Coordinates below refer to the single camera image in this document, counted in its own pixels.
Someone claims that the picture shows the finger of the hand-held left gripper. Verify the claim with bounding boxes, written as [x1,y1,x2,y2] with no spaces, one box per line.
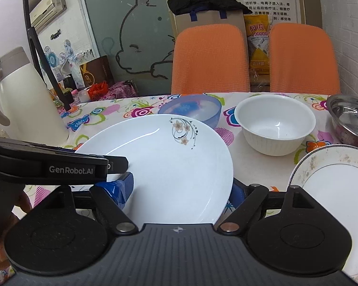
[107,155,129,176]

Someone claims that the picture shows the white gold-rimmed plate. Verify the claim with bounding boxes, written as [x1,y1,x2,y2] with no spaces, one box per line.
[289,144,358,283]

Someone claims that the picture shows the white ribbed bowl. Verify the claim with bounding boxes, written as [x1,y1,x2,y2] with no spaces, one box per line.
[234,95,317,156]

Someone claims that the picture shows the stainless steel bowl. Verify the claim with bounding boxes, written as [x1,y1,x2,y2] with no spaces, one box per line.
[326,94,358,145]

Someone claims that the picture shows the red plastic bag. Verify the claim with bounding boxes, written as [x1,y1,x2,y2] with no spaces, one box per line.
[87,82,109,100]

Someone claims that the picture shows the white thermos jug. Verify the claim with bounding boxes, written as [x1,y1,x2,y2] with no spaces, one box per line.
[0,47,70,144]

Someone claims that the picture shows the yellow packet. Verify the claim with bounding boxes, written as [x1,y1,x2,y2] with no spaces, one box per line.
[244,14,272,76]

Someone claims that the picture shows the frosted glass door cat drawing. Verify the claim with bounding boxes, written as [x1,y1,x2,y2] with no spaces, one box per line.
[78,0,177,96]

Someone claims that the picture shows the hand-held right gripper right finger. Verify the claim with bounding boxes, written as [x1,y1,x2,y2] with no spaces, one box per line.
[216,178,315,235]

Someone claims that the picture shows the orange chair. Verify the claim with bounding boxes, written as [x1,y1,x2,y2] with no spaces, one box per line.
[269,24,341,95]
[171,24,251,95]

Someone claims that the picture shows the white air conditioner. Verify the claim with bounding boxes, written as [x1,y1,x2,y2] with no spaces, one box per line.
[29,0,68,35]

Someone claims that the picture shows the blue translucent bowl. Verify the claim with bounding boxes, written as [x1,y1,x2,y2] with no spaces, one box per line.
[158,94,223,128]

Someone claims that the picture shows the large white floral plate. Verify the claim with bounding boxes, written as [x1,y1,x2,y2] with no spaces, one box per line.
[74,114,235,225]

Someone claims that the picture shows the black cloth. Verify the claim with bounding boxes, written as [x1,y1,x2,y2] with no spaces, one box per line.
[167,0,249,15]

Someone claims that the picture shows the cardboard box with dark cloth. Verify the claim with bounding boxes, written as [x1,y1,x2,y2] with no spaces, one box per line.
[174,9,245,38]

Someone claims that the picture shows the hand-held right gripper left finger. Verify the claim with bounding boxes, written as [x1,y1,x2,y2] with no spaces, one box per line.
[56,171,139,236]

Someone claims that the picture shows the brown gift bag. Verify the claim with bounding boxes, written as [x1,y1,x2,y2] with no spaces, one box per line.
[79,55,115,90]

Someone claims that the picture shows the purple floral cloth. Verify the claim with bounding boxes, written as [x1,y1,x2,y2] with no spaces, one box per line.
[103,80,139,99]

